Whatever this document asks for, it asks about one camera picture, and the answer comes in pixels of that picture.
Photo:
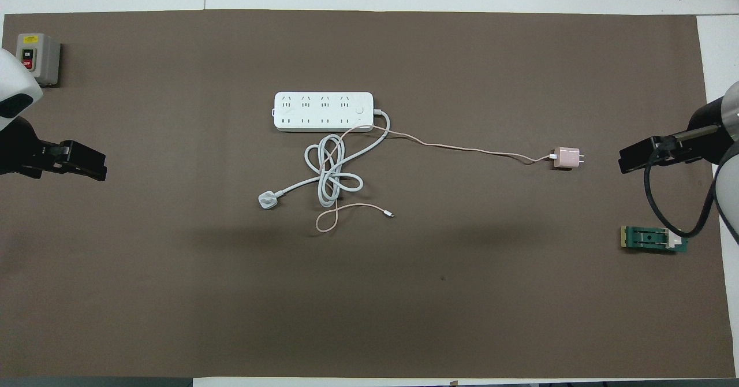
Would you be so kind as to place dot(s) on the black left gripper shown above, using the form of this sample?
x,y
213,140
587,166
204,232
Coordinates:
x,y
23,144

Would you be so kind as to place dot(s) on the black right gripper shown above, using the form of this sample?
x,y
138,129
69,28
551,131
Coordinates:
x,y
710,133

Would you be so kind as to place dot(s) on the pink charger block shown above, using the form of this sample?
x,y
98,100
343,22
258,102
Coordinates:
x,y
567,157

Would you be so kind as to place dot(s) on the white three-pin plug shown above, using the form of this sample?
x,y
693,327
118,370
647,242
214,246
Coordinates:
x,y
267,200

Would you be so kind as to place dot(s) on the white power strip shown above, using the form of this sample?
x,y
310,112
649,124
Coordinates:
x,y
323,111

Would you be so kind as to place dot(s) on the brown table mat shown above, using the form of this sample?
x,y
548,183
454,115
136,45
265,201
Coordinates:
x,y
173,289

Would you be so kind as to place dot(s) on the grey on-off switch box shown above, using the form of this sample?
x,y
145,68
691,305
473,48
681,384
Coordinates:
x,y
43,58

